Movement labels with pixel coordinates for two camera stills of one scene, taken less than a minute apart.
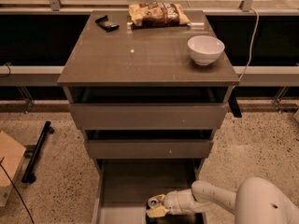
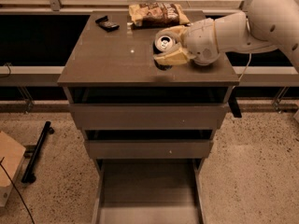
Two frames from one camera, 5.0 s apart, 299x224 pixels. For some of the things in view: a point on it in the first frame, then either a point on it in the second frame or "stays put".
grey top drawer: [148, 108] stays put
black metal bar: [28, 176] stays put
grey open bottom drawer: [123, 188] stays put
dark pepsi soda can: [153, 203] -> [164, 42]
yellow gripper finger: [160, 198] -> [176, 32]
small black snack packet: [106, 24] stays put
